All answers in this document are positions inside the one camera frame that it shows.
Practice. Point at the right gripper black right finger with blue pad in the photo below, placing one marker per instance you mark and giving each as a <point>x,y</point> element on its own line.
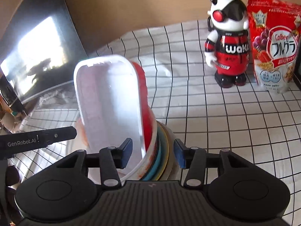
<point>196,160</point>

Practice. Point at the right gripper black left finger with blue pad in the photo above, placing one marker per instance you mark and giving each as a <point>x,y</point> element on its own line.
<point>108,160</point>

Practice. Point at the white paper bowl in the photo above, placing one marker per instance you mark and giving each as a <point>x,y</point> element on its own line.
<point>142,168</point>

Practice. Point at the yellow rimmed white bowl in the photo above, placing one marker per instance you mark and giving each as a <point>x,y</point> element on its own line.
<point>165,154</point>

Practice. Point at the blue white enamel bowl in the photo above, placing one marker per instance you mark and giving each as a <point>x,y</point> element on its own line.
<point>157,160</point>

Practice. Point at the red white rectangular tray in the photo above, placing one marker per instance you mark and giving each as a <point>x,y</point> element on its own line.
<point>112,97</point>

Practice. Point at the white pink floral bowl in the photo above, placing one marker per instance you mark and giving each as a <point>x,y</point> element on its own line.
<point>172,170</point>

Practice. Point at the stainless steel bowl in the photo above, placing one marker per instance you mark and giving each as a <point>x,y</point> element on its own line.
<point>81,132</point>

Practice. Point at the black computer monitor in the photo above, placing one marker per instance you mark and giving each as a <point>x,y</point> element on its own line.
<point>40,48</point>

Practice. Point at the red panda robot figurine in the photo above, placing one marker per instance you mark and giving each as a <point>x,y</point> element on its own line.
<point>227,46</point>

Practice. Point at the white microwave oven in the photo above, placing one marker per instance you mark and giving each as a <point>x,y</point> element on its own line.
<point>297,75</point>

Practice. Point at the red Calbee granola bag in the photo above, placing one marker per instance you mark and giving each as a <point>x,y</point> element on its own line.
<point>274,27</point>

